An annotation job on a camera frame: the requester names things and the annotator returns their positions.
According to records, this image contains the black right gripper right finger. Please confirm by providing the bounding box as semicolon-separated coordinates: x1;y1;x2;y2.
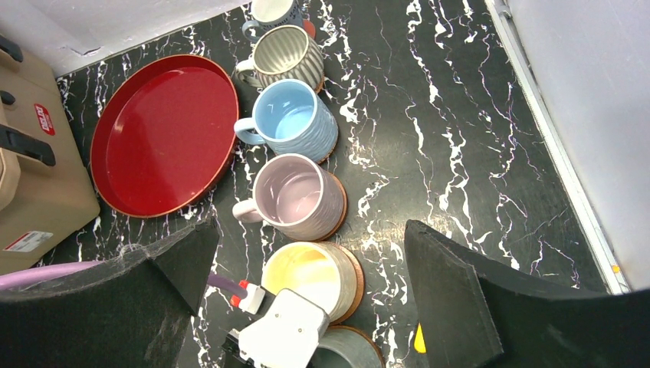
403;220;649;367

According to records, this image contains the aluminium table edge rail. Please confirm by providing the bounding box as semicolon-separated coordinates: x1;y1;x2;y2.
485;0;631;294

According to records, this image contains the tan plastic tool case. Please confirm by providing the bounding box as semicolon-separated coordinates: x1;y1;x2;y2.
1;37;100;274

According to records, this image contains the lilac textured mug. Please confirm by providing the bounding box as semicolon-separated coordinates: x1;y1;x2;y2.
232;153;347;242

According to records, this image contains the dark wooden coaster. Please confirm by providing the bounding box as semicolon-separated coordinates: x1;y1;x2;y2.
285;172;347;242

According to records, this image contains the grey ribbed mug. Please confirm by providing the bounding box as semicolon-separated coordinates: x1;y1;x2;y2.
234;25;325;93

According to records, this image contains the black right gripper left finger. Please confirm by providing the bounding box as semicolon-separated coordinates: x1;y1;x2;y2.
1;219;219;367

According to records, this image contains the red round coaster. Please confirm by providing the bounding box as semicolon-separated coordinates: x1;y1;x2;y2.
303;19;316;39

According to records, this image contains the cream yellow mug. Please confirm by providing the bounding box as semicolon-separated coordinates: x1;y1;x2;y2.
261;241;356;322

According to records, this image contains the brown wooden coaster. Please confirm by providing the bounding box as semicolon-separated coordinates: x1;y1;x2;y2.
327;241;366;326

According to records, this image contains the red round tray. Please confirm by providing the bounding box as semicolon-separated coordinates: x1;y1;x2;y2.
90;54;240;218

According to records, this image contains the grey printed mug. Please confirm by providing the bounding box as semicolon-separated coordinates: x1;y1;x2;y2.
241;0;304;43

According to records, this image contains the sage green mug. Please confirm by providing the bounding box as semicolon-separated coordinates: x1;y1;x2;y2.
307;330;382;368

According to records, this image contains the light blue textured mug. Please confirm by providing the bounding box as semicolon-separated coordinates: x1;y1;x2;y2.
234;79;339;163

